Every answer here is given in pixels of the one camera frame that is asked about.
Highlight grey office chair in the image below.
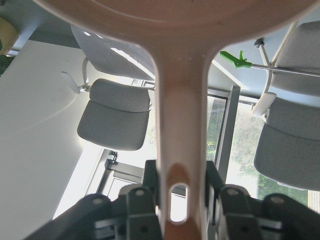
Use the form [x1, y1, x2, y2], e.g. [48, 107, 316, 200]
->
[253, 21, 320, 191]
[60, 25, 155, 151]

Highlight white desk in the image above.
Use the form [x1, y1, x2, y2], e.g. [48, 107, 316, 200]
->
[0, 39, 106, 221]

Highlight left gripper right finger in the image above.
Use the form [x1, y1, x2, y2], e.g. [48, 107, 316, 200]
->
[205, 161, 320, 240]

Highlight green clamp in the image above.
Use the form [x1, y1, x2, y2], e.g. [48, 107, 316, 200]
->
[219, 50, 252, 69]

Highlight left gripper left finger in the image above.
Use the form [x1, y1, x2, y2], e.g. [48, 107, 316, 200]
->
[27, 160, 163, 240]

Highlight beige plastic dustpan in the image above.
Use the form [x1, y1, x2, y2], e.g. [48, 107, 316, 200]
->
[37, 0, 319, 240]

